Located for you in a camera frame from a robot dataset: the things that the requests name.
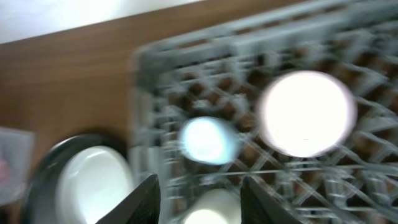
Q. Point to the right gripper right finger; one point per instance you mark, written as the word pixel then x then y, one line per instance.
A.
pixel 258 207

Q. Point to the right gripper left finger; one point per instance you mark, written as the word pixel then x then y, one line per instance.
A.
pixel 141 206

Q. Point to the cream white cup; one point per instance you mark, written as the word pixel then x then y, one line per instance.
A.
pixel 218 206

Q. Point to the light blue plate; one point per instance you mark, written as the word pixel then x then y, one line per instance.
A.
pixel 92 183

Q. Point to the blue cup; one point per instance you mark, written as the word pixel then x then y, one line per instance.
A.
pixel 209 140

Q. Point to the pink bowl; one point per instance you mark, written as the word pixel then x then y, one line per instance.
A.
pixel 305 113

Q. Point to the grey dishwasher rack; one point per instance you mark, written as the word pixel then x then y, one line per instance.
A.
pixel 221 71

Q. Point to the round black serving tray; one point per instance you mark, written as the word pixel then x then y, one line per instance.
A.
pixel 38 205

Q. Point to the clear plastic bin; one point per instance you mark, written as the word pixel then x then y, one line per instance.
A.
pixel 16 153

